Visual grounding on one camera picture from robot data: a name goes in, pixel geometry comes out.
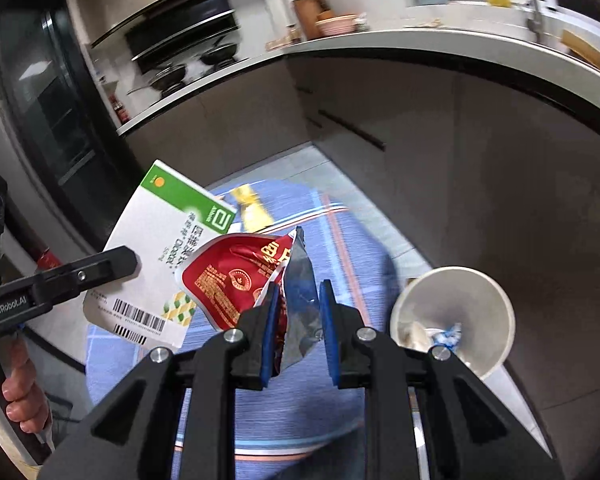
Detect white and green cardboard box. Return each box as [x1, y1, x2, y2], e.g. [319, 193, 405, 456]
[82, 159, 237, 352]

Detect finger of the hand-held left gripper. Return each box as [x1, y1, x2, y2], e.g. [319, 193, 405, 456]
[30, 246, 140, 312]

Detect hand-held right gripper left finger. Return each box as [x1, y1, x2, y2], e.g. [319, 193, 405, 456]
[39, 282, 283, 480]

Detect red foil snack packet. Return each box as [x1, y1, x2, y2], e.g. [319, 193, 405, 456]
[177, 226, 326, 376]

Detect metal kitchen faucet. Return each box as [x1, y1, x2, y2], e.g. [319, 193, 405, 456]
[526, 0, 552, 32]

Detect grey kitchen base cabinet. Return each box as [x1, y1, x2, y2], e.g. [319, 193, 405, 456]
[125, 55, 600, 461]

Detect white round waste bin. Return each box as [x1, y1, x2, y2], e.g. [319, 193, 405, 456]
[390, 266, 516, 381]

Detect brown wooden board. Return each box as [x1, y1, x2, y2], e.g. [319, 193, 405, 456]
[560, 30, 600, 77]

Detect person's left hand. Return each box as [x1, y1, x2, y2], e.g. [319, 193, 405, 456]
[0, 332, 52, 433]

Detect blue and white wrapper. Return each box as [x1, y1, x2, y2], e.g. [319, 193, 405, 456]
[431, 324, 464, 349]

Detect white kitchen countertop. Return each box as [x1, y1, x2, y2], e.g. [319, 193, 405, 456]
[116, 27, 600, 136]

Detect black glass door refrigerator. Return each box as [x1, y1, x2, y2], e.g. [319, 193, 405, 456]
[0, 0, 142, 252]

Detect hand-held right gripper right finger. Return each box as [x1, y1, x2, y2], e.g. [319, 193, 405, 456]
[319, 280, 566, 480]

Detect yellow wrapper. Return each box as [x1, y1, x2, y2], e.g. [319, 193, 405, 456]
[229, 186, 277, 234]

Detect black frying pan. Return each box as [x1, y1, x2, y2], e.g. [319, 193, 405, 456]
[129, 62, 189, 97]
[197, 42, 241, 67]

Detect wooden cutting board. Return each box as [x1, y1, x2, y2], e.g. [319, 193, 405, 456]
[294, 0, 332, 41]

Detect black range hood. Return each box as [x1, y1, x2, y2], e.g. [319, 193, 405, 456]
[91, 0, 242, 74]

